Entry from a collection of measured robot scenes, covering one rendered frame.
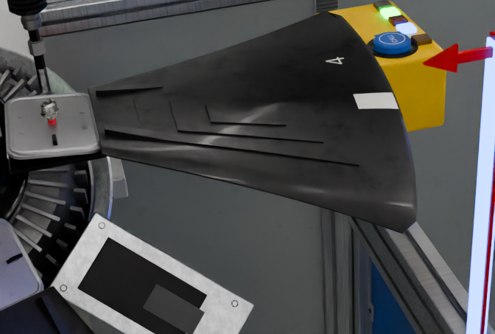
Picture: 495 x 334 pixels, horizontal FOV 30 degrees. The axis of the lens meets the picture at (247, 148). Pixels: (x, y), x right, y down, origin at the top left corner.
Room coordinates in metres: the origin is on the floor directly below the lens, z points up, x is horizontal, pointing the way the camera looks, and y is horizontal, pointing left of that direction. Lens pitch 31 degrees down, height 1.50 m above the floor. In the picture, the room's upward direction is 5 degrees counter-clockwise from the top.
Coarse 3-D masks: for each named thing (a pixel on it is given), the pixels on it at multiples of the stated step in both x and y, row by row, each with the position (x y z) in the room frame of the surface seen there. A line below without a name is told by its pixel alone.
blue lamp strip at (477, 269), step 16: (480, 128) 0.66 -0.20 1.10; (480, 144) 0.66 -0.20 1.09; (480, 160) 0.66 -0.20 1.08; (480, 176) 0.66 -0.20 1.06; (480, 192) 0.65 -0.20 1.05; (480, 208) 0.65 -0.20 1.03; (480, 224) 0.65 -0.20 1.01; (480, 240) 0.65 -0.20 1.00; (480, 256) 0.65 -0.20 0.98; (480, 272) 0.64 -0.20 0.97; (480, 288) 0.64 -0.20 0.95; (480, 304) 0.64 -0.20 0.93
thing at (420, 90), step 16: (352, 16) 0.99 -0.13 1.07; (368, 16) 0.99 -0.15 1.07; (368, 32) 0.94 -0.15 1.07; (416, 32) 0.93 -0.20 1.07; (416, 48) 0.89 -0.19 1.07; (432, 48) 0.89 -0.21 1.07; (384, 64) 0.86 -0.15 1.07; (400, 64) 0.87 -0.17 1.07; (416, 64) 0.87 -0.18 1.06; (400, 80) 0.87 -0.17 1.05; (416, 80) 0.87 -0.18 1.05; (432, 80) 0.87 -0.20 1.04; (400, 96) 0.87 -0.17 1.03; (416, 96) 0.87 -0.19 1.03; (432, 96) 0.87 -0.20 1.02; (416, 112) 0.87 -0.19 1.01; (432, 112) 0.87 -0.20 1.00; (416, 128) 0.87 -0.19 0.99
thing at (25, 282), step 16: (0, 224) 0.56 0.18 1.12; (0, 240) 0.54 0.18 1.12; (16, 240) 0.55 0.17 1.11; (0, 256) 0.53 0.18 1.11; (0, 272) 0.52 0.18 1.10; (16, 272) 0.53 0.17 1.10; (32, 272) 0.54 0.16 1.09; (0, 288) 0.51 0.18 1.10; (16, 288) 0.52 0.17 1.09; (32, 288) 0.53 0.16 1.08; (0, 304) 0.50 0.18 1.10
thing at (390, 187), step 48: (240, 48) 0.68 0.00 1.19; (288, 48) 0.68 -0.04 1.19; (336, 48) 0.68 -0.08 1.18; (96, 96) 0.62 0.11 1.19; (144, 96) 0.61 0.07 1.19; (192, 96) 0.61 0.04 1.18; (240, 96) 0.61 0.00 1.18; (288, 96) 0.61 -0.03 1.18; (336, 96) 0.62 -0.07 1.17; (144, 144) 0.55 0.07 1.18; (192, 144) 0.55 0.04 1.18; (240, 144) 0.56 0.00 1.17; (288, 144) 0.56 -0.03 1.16; (336, 144) 0.57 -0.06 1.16; (384, 144) 0.58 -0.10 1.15; (288, 192) 0.52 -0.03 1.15; (336, 192) 0.53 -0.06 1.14; (384, 192) 0.53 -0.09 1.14
